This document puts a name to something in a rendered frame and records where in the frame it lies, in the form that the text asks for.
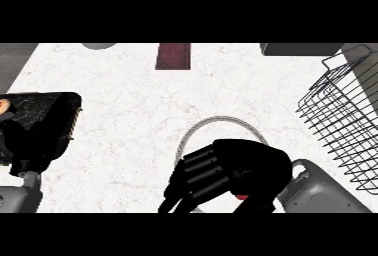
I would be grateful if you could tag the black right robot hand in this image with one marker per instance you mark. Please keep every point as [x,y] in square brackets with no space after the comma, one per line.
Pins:
[245,163]

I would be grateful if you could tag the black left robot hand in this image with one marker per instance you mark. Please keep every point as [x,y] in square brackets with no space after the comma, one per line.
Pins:
[29,150]

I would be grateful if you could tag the red bell pepper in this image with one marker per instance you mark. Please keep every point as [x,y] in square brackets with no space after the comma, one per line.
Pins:
[241,197]

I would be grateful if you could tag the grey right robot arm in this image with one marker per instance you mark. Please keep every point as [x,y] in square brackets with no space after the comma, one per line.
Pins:
[319,193]

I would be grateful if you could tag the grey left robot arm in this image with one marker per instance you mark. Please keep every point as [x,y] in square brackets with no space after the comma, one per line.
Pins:
[16,198]

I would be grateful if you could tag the black speckled toaster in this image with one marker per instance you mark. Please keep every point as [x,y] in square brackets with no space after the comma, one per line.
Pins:
[44,106]

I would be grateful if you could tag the tan bread slice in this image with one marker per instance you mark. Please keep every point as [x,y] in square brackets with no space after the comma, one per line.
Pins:
[3,106]

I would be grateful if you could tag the grey round object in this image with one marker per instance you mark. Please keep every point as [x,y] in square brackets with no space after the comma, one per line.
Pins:
[97,46]

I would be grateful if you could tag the dark red rectangular box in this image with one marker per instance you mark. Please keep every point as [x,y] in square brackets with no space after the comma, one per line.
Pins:
[173,56]

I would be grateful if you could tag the dark grey appliance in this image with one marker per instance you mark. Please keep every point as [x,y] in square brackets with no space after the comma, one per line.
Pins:
[300,49]

